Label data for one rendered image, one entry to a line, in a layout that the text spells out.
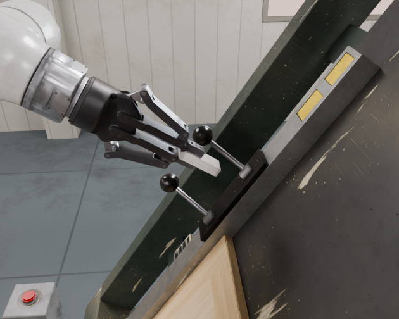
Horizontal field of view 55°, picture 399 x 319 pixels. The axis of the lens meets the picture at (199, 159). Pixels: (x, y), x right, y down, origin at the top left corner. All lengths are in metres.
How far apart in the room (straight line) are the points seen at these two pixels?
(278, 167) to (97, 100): 0.32
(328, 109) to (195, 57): 3.35
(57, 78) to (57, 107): 0.04
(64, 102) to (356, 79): 0.42
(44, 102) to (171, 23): 3.35
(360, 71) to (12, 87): 0.48
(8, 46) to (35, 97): 0.07
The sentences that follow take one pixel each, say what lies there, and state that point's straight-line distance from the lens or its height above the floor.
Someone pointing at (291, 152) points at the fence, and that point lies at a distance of 0.65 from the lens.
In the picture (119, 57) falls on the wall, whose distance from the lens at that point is 3.95.
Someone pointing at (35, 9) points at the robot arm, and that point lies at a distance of 0.68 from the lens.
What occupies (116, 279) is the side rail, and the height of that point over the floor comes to 0.99.
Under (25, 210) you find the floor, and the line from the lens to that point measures 3.24.
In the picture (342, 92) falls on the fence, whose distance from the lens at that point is 0.63.
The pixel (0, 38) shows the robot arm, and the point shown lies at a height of 1.75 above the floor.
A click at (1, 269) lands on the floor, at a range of 2.81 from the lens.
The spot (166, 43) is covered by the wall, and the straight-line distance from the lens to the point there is 3.89.
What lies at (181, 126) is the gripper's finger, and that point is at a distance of 0.56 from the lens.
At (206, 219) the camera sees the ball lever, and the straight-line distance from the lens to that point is 0.73.
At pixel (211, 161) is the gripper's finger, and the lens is 0.60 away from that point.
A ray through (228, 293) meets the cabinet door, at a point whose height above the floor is 1.35.
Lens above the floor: 1.86
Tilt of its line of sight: 32 degrees down
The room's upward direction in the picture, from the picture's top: straight up
